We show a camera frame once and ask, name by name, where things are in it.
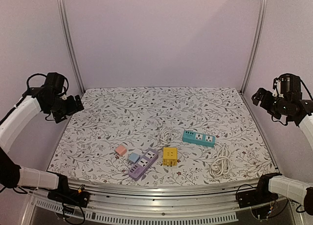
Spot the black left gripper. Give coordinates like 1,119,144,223
46,94,84,123

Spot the pink charger plug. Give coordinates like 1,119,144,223
114,145,127,156

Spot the blue charger plug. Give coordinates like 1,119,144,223
127,153,140,164

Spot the yellow cube socket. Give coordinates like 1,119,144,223
163,147,178,166

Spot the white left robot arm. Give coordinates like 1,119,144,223
0,87,84,203

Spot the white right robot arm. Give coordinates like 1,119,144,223
252,88,313,215

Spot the floral table mat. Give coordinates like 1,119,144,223
48,87,277,187

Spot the teal power strip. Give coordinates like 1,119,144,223
182,130,215,147

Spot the purple power strip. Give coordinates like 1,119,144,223
128,149,158,180

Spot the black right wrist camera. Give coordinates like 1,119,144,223
273,73,302,97

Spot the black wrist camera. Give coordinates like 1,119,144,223
44,72,65,93
273,73,302,97

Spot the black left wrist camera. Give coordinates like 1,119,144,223
44,72,65,93

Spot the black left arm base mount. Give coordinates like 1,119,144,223
47,184,90,208

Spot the white cable of teal strip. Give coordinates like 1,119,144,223
210,143,233,179

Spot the right aluminium frame post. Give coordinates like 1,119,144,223
240,0,268,95

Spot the aluminium frame post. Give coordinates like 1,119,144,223
57,0,85,94
240,0,268,95

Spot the white cable of purple strip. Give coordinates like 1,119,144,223
154,121,172,148

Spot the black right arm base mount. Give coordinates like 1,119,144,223
235,184,279,208

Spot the aluminium front rail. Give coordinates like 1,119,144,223
18,177,305,225

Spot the left aluminium frame post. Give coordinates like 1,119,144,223
57,0,85,94

